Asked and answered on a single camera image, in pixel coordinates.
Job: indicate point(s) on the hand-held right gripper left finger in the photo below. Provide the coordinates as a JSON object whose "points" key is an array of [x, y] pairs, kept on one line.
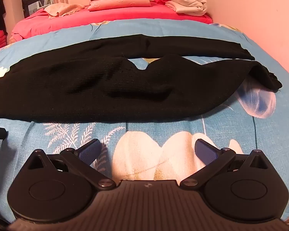
{"points": [[90, 150]]}

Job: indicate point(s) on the pink bed sheet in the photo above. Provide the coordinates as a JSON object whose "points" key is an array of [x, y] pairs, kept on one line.
{"points": [[62, 24]]}

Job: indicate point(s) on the folded cream cloth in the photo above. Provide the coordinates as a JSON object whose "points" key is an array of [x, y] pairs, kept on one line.
{"points": [[190, 3]]}

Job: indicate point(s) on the black knit pants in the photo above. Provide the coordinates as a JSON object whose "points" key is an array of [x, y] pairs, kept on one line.
{"points": [[62, 89]]}

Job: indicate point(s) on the blue floral blanket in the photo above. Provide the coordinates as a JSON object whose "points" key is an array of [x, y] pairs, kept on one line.
{"points": [[267, 130]]}

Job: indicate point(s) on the beige towel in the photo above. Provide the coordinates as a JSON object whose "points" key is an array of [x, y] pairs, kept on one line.
{"points": [[62, 9]]}

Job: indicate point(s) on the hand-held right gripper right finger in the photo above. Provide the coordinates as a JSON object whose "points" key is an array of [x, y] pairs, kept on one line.
{"points": [[206, 151]]}

